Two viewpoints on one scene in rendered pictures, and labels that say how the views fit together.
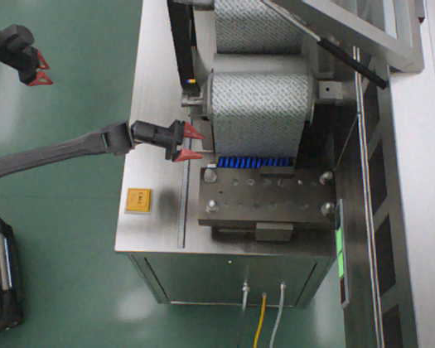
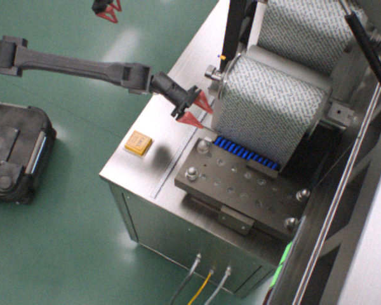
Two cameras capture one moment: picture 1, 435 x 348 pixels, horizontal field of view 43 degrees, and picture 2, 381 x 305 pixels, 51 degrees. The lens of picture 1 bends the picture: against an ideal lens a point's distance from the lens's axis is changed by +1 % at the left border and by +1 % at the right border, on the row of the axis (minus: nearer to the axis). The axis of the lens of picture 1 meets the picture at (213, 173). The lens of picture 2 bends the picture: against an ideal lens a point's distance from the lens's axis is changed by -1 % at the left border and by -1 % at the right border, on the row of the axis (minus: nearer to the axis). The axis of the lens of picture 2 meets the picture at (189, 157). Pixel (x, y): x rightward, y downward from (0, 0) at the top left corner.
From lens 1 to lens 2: 0.36 m
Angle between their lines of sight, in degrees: 7
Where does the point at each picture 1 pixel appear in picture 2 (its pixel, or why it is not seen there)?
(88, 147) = (108, 73)
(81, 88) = (155, 56)
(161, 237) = (141, 181)
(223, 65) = (255, 56)
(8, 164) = (39, 59)
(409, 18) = not seen: outside the picture
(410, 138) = not seen: outside the picture
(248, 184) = (232, 169)
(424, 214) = not seen: outside the picture
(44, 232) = (77, 147)
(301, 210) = (267, 213)
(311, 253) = (259, 255)
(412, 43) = not seen: outside the picture
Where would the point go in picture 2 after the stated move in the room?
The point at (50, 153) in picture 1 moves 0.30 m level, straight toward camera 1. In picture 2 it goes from (75, 65) to (84, 159)
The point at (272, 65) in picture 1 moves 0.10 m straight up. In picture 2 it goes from (298, 74) to (308, 49)
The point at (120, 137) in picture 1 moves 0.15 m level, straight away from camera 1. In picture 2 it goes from (138, 77) to (143, 37)
